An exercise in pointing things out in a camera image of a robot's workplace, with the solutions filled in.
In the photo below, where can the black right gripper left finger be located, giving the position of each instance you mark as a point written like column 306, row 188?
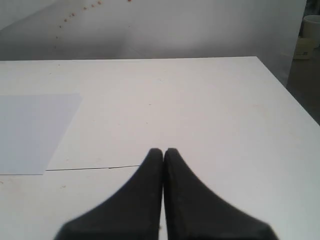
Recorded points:
column 132, row 213

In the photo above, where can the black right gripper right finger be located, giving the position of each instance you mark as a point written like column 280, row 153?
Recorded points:
column 194, row 212

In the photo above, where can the white paper sheet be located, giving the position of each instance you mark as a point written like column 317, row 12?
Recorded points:
column 31, row 128

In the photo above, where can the yellowish cardboard box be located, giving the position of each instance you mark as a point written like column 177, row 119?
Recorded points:
column 304, row 48

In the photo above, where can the white cup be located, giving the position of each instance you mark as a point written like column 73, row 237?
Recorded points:
column 311, row 28

